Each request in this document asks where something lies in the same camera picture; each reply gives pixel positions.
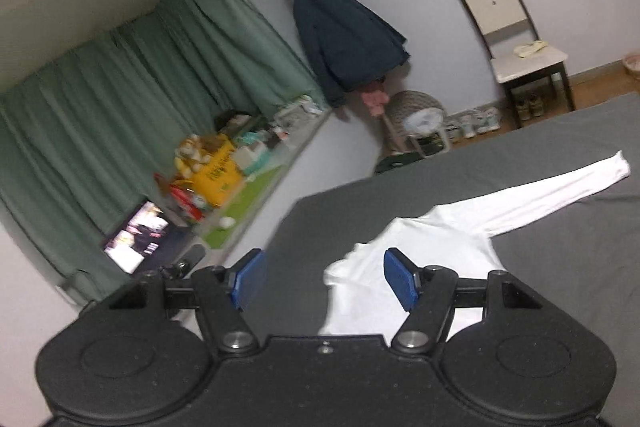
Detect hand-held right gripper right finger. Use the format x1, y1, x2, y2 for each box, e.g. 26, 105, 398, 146
382, 247, 544, 354

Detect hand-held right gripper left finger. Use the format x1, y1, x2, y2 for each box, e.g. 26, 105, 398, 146
107, 248, 268, 354

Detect white long-sleeve shirt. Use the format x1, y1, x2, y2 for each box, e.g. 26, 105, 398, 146
320, 150, 632, 338

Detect black phone stand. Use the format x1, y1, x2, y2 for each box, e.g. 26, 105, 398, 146
160, 244, 207, 280

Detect green mat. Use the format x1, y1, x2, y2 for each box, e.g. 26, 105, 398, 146
202, 157, 296, 250

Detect red snack packets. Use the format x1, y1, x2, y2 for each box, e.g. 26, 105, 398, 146
155, 174, 206, 225

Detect yellow cardboard box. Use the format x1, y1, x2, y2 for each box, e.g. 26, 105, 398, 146
192, 142, 246, 208

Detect dark green round base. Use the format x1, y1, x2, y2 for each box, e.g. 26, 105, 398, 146
375, 154, 426, 175

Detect open laptop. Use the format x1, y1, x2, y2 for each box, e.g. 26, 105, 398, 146
101, 199, 201, 275

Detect white teal box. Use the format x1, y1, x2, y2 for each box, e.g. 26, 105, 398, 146
235, 142, 268, 172

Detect yellow plush toy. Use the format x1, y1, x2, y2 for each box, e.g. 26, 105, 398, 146
172, 134, 221, 180

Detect grey bed sheet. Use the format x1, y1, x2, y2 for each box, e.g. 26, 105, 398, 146
177, 93, 640, 427

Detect white plastic bag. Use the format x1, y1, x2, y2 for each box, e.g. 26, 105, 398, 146
402, 108, 443, 136

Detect white sneaker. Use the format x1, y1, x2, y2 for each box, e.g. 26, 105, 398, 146
477, 107, 501, 132
456, 114, 479, 140

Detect white packages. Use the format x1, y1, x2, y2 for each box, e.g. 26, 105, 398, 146
272, 94, 328, 130

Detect green curtain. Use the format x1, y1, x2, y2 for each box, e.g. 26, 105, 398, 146
0, 0, 326, 308

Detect cream cloth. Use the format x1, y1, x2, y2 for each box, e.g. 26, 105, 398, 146
513, 39, 547, 58

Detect white wooden chair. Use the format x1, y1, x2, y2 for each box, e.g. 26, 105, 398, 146
454, 0, 576, 128

